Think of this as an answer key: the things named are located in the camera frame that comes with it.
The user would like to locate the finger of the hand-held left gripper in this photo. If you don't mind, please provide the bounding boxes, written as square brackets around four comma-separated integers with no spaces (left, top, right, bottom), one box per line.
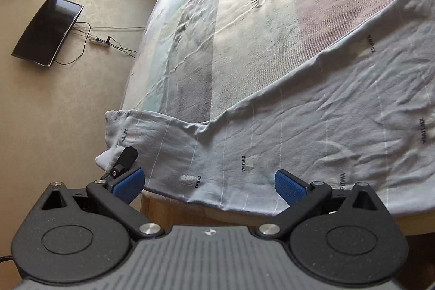
[102,146,138,181]

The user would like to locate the black wall cables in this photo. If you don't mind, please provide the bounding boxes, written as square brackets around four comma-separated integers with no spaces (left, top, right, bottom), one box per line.
[55,21,147,66]

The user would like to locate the grey pants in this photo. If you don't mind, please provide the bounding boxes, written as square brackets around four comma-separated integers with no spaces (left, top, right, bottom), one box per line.
[95,0,435,217]

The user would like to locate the black wall television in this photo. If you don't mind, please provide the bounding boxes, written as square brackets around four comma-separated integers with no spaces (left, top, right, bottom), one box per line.
[11,0,84,68]

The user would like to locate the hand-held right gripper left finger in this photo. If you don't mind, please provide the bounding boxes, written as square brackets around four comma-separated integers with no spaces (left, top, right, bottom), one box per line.
[41,168,165,239]

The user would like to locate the white power strip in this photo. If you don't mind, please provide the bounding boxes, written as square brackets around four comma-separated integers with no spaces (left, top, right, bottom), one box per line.
[89,36,111,49]

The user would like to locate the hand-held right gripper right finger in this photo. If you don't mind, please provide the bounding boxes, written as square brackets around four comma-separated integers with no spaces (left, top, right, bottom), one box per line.
[256,169,386,239]

